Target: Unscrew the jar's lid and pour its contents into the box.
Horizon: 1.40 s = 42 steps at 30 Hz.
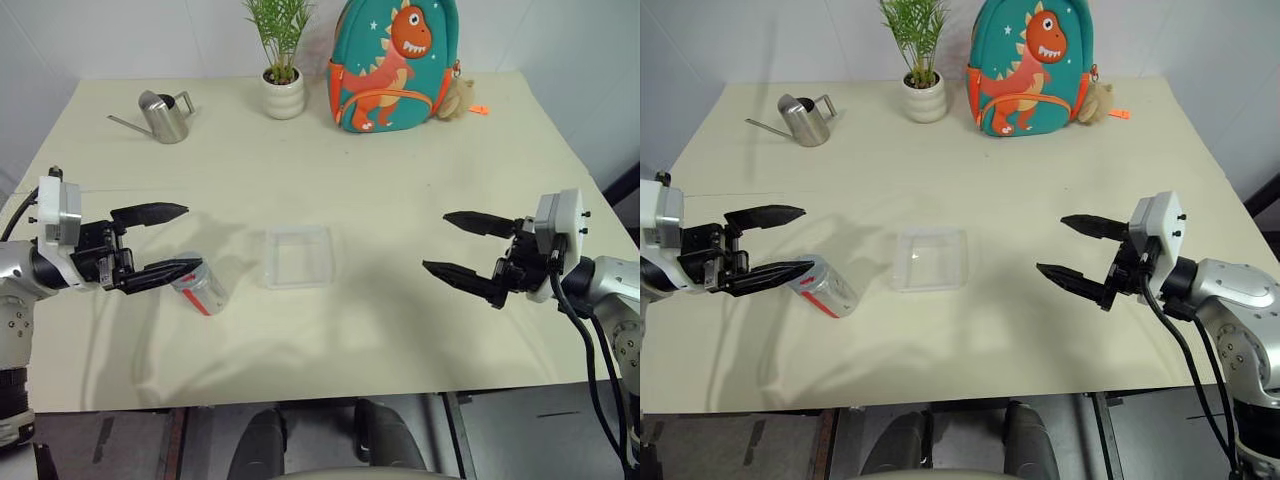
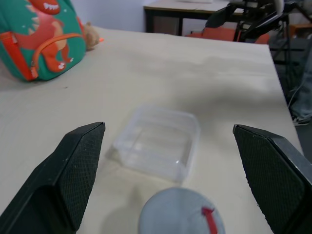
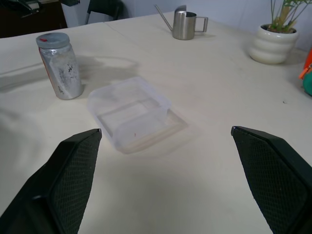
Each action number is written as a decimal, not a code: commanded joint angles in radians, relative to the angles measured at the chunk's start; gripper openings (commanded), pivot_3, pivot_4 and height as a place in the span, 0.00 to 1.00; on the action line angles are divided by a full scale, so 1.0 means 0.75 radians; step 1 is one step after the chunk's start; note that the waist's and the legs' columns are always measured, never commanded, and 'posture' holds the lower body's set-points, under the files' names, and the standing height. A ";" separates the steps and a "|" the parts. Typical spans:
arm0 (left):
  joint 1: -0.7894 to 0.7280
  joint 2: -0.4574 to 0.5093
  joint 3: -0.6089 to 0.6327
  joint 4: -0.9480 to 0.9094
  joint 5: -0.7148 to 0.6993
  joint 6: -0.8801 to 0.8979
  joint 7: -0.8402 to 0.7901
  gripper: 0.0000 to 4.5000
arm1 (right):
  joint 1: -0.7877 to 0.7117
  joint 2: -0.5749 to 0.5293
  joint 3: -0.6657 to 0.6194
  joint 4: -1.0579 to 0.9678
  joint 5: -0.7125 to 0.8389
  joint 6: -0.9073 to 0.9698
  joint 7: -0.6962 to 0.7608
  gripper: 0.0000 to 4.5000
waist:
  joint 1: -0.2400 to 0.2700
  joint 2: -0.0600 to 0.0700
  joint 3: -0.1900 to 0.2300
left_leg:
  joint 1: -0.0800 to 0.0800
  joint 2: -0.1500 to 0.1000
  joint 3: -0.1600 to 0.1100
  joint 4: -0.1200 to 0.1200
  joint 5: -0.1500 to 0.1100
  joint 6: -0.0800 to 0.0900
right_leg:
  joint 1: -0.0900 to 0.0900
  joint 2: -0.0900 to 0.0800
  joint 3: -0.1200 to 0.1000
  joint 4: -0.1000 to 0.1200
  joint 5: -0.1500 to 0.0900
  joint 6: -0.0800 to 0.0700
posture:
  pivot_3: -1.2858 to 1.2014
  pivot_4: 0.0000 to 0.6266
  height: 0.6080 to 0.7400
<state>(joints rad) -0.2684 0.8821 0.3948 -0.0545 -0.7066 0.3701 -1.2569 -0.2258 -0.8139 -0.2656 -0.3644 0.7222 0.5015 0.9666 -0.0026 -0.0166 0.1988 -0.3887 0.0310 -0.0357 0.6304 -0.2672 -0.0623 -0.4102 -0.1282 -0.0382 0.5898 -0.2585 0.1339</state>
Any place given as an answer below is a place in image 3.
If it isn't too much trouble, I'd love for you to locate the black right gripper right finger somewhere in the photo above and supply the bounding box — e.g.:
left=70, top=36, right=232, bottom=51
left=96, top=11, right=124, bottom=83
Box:
left=231, top=125, right=312, bottom=234

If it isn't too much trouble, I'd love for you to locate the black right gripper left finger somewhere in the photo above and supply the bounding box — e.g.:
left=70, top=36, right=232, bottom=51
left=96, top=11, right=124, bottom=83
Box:
left=0, top=128, right=102, bottom=234

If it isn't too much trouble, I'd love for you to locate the clear plastic container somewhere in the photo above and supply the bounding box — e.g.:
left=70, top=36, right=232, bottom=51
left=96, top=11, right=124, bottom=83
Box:
left=87, top=76, right=190, bottom=155

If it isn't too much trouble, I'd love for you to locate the silver jar with grey lid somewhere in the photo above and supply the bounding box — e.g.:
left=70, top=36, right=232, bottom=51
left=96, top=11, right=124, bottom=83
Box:
left=38, top=45, right=84, bottom=100

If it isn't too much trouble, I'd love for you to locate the grey plastic jar lid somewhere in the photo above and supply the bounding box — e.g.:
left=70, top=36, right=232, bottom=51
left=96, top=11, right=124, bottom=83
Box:
left=36, top=33, right=71, bottom=49

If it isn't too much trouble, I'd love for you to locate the green and orange object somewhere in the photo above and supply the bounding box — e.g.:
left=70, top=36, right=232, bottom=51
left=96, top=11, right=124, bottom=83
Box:
left=298, top=48, right=312, bottom=97

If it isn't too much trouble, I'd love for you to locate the white ribbed plant pot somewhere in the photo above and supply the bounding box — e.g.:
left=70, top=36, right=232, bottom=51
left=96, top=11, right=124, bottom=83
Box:
left=248, top=23, right=300, bottom=65

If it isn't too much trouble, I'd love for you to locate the green potted plant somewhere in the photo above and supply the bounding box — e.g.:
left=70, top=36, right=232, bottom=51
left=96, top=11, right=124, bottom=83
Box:
left=267, top=0, right=312, bottom=33

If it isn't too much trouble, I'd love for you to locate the steel watering can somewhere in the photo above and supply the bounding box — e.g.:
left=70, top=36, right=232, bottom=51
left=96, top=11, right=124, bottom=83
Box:
left=154, top=4, right=209, bottom=40

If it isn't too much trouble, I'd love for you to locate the black chair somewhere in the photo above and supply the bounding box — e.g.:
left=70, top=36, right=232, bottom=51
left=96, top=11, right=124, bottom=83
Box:
left=85, top=0, right=129, bottom=25

